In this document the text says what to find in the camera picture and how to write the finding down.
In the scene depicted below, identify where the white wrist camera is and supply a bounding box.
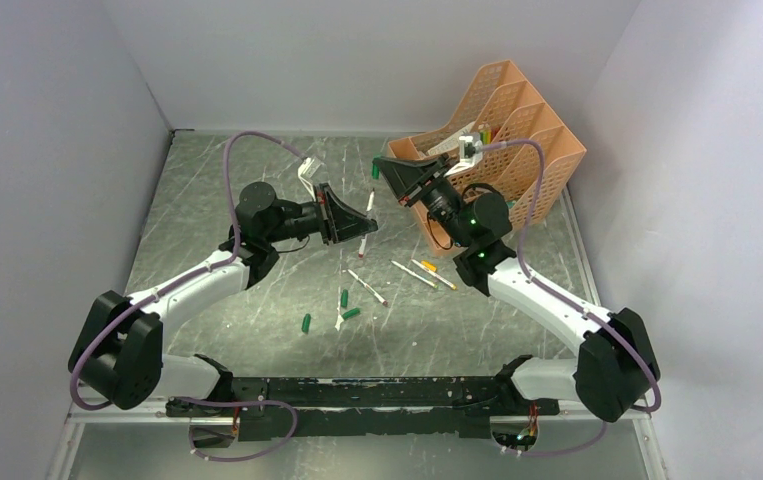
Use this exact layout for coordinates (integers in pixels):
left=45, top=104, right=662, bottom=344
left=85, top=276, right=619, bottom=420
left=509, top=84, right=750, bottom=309
left=458, top=134, right=483, bottom=161
left=297, top=157, right=323, bottom=197

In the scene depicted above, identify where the white paper booklet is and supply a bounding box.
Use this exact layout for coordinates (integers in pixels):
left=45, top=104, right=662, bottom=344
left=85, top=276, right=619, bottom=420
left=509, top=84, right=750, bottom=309
left=425, top=122, right=474, bottom=156

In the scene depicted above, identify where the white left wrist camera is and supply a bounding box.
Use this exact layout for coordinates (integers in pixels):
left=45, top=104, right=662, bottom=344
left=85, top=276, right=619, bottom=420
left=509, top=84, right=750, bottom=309
left=297, top=157, right=323, bottom=197

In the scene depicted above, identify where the orange plastic desk organizer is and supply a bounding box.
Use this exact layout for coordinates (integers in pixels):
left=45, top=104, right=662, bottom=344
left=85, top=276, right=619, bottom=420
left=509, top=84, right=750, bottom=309
left=386, top=60, right=587, bottom=231

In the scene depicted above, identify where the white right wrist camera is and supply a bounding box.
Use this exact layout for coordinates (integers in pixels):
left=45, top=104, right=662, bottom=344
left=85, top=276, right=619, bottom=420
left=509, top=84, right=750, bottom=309
left=458, top=134, right=483, bottom=161

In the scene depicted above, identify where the pack of coloured markers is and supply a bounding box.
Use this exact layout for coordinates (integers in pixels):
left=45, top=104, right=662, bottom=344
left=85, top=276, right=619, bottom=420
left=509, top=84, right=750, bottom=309
left=479, top=127, right=493, bottom=145

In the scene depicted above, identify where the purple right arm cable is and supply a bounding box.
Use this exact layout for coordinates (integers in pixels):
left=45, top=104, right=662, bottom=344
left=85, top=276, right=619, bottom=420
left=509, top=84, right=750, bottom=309
left=480, top=139, right=664, bottom=458

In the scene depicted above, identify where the white pen yellow tip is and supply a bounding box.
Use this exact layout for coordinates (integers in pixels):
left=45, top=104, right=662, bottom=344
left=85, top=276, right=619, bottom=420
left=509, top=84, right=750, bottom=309
left=411, top=259, right=458, bottom=291

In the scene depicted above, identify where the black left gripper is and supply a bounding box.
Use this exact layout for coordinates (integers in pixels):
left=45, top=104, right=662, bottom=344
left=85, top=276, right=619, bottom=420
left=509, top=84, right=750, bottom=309
left=265, top=184, right=378, bottom=246

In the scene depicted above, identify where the white pen green tip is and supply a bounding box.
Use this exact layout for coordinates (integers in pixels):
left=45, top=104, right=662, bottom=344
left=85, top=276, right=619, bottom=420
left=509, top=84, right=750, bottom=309
left=390, top=260, right=438, bottom=289

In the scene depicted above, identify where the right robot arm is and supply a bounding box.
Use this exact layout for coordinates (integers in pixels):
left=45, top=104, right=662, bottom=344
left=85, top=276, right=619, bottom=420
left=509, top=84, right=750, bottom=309
left=372, top=155, right=660, bottom=423

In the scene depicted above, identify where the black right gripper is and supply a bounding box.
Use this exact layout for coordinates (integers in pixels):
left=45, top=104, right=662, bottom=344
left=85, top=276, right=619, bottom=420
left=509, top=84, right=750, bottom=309
left=376, top=154, right=472, bottom=248

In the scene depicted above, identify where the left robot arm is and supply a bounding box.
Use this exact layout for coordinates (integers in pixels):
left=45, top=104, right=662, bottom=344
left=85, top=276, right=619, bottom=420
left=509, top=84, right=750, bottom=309
left=68, top=181, right=378, bottom=416

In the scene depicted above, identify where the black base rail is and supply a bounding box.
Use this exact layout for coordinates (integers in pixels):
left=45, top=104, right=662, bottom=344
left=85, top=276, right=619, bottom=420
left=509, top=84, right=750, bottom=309
left=166, top=356, right=559, bottom=441

